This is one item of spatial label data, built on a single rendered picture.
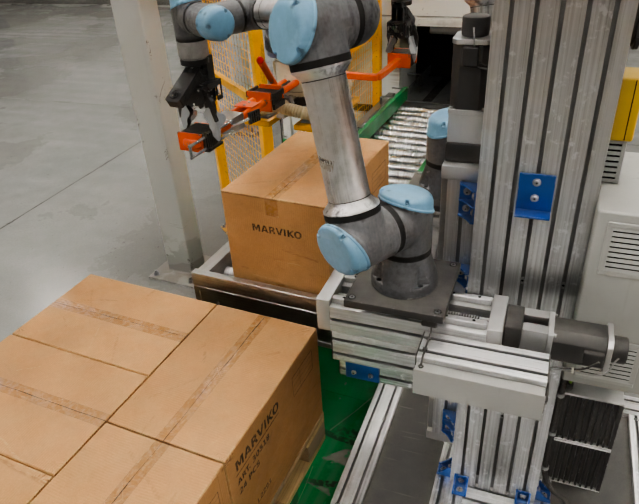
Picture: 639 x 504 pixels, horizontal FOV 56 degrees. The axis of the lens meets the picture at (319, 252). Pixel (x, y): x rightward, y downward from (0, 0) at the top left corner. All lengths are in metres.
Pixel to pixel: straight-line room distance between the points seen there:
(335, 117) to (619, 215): 0.61
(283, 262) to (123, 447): 0.79
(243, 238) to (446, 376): 1.08
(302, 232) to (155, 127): 1.29
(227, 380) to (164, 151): 1.51
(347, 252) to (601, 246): 0.55
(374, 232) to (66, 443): 1.10
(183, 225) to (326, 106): 2.21
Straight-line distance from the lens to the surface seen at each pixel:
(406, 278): 1.32
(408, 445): 2.14
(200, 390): 1.90
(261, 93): 1.88
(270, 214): 2.03
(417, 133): 3.62
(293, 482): 2.29
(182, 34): 1.56
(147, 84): 3.01
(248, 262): 2.19
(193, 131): 1.62
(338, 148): 1.14
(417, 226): 1.26
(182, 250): 3.35
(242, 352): 1.99
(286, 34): 1.12
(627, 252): 1.40
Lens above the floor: 1.83
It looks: 32 degrees down
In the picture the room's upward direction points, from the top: 4 degrees counter-clockwise
